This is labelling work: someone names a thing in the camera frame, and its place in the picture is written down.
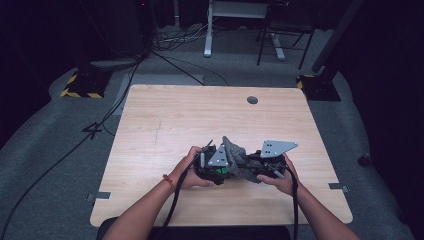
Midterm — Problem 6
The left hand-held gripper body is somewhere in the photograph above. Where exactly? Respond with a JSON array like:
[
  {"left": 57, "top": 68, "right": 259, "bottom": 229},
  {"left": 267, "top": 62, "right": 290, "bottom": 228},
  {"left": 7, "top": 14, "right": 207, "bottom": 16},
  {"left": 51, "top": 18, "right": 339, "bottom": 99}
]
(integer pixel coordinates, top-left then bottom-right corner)
[{"left": 194, "top": 139, "right": 231, "bottom": 184}]

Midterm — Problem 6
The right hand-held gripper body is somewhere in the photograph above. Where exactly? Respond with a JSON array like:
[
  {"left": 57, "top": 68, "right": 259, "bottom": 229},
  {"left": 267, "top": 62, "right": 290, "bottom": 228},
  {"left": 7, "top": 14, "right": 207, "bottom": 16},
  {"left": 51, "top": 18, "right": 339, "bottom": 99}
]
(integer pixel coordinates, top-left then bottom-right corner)
[{"left": 248, "top": 139, "right": 299, "bottom": 177}]

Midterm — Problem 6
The grey fuzzy cloth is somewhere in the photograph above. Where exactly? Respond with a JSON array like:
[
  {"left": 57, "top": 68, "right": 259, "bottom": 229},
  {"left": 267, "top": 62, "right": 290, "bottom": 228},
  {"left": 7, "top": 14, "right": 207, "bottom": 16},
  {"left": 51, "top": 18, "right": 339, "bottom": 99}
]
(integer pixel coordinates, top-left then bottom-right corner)
[{"left": 221, "top": 135, "right": 288, "bottom": 184}]

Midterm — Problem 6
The person's right hand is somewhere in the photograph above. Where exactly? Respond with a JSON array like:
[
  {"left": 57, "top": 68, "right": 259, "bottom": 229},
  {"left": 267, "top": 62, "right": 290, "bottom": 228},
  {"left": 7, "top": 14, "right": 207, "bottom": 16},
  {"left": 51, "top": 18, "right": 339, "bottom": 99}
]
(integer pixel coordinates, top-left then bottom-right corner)
[{"left": 256, "top": 154, "right": 301, "bottom": 198}]

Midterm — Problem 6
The person's left hand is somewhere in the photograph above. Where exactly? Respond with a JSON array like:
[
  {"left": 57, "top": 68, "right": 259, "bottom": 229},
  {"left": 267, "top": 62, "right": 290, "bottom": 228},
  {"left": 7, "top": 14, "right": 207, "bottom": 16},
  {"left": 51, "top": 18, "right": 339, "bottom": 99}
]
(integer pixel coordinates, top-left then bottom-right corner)
[{"left": 168, "top": 145, "right": 216, "bottom": 192}]

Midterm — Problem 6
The person's dark clothing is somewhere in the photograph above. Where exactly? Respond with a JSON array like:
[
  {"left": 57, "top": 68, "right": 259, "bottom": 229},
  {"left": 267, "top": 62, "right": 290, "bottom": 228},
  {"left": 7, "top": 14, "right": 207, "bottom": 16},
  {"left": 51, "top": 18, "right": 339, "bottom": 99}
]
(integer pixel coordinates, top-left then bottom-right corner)
[{"left": 97, "top": 216, "right": 292, "bottom": 240}]

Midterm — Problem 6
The black yellow striped stand base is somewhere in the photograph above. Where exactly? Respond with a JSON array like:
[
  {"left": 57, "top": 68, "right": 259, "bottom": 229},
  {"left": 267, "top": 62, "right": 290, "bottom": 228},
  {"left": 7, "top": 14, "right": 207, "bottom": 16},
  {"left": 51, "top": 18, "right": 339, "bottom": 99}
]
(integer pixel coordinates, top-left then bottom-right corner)
[
  {"left": 296, "top": 73, "right": 342, "bottom": 102},
  {"left": 60, "top": 68, "right": 113, "bottom": 99}
]

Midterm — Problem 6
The small black floor object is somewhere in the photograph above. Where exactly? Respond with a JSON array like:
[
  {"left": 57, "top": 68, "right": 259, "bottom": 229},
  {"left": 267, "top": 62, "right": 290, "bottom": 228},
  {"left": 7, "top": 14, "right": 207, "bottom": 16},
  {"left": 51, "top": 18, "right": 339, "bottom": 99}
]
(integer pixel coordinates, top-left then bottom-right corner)
[{"left": 357, "top": 152, "right": 372, "bottom": 167}]

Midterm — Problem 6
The black metal chair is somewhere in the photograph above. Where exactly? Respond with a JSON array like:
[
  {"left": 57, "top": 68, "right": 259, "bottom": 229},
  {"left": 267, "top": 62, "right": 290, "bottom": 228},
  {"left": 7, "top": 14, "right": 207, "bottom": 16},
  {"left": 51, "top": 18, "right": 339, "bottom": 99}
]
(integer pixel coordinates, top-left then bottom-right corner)
[{"left": 256, "top": 0, "right": 316, "bottom": 71}]

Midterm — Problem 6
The dark slanted stand pole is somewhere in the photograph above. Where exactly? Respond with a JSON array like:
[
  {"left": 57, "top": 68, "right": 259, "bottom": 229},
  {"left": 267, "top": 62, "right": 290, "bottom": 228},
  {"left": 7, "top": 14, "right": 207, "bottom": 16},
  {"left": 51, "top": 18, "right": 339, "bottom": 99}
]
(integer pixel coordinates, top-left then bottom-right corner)
[{"left": 310, "top": 0, "right": 365, "bottom": 75}]

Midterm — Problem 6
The left hand-held gripper black cable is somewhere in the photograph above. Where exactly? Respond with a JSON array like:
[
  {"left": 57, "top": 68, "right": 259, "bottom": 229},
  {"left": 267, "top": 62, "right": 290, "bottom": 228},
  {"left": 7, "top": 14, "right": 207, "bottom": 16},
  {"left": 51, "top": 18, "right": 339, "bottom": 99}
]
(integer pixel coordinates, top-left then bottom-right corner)
[{"left": 155, "top": 152, "right": 205, "bottom": 240}]

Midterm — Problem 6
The hand-held gripper black cable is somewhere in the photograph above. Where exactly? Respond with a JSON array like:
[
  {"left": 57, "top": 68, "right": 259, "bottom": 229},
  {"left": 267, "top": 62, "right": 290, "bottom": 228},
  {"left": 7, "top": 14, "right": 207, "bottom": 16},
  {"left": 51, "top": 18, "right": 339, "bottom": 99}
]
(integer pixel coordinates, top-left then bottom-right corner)
[
  {"left": 155, "top": 152, "right": 205, "bottom": 240},
  {"left": 284, "top": 165, "right": 300, "bottom": 240}
]

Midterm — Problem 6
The red string bracelet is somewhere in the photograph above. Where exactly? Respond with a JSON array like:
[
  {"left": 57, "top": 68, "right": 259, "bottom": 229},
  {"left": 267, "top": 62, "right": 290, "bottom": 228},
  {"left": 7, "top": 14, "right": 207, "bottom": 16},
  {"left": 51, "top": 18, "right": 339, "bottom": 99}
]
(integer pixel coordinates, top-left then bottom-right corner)
[{"left": 162, "top": 173, "right": 176, "bottom": 193}]

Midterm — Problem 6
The right hand-held gripper black cable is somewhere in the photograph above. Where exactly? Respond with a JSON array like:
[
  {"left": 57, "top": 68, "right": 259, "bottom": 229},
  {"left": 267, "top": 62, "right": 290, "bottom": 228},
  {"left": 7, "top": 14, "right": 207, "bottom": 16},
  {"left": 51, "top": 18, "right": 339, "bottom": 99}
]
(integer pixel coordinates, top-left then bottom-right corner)
[{"left": 284, "top": 165, "right": 300, "bottom": 240}]

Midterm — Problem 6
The grey table bracket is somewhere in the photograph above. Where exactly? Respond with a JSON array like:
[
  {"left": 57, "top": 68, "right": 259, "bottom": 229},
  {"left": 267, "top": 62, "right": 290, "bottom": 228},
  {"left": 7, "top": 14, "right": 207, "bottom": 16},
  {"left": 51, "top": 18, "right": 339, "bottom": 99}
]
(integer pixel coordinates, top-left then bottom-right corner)
[
  {"left": 327, "top": 182, "right": 351, "bottom": 194},
  {"left": 85, "top": 191, "right": 112, "bottom": 203}
]

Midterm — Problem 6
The thin black floor cable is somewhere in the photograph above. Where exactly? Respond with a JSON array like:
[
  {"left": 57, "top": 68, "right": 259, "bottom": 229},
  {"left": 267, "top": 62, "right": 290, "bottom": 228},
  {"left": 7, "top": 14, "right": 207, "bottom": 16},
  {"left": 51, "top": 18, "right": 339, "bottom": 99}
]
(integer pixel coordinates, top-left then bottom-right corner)
[{"left": 150, "top": 49, "right": 231, "bottom": 87}]

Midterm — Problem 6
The white desk frame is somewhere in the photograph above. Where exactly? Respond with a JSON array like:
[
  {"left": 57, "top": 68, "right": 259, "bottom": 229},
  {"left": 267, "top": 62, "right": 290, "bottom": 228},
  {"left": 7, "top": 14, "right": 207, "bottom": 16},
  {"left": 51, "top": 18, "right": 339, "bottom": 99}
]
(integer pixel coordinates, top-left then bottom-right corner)
[{"left": 203, "top": 0, "right": 286, "bottom": 61}]

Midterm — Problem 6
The bundle of floor cables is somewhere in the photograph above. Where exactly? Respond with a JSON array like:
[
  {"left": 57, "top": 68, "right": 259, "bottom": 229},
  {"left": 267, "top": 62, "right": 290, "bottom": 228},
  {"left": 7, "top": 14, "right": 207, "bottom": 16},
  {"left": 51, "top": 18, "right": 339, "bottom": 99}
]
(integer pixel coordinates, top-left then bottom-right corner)
[{"left": 152, "top": 23, "right": 209, "bottom": 52}]

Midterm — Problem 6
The long black floor cable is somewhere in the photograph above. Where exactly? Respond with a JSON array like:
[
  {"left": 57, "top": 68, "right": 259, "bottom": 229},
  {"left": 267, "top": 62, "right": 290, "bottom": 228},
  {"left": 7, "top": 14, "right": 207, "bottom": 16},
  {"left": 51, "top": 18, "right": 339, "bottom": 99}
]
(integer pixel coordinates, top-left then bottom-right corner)
[{"left": 0, "top": 54, "right": 149, "bottom": 234}]

